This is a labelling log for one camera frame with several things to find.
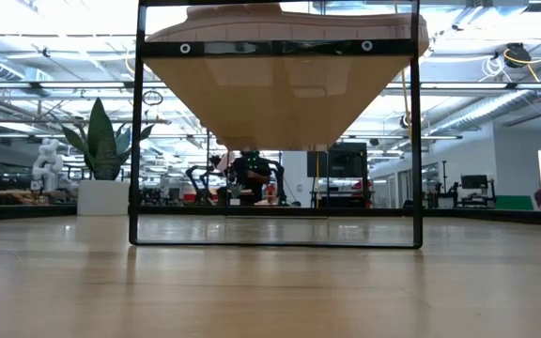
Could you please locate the white square planter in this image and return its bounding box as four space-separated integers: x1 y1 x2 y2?
77 179 131 217

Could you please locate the black frame wooden shelf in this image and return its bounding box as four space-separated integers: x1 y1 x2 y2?
128 0 425 250

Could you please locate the silver ceiling air duct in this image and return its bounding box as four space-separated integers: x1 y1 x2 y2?
432 69 541 135

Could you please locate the black equipment cabinet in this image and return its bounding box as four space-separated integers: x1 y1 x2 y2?
322 143 369 210

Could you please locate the black monitor on stand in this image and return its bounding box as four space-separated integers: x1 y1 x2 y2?
457 174 498 208

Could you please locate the pink foam slide sandal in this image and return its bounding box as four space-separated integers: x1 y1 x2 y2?
145 3 431 58

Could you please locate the white humanoid robot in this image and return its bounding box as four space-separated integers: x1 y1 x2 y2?
32 138 65 192

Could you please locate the green snake plant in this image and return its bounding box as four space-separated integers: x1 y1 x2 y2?
61 97 155 182

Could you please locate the green low panel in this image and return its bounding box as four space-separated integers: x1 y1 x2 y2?
495 194 535 212

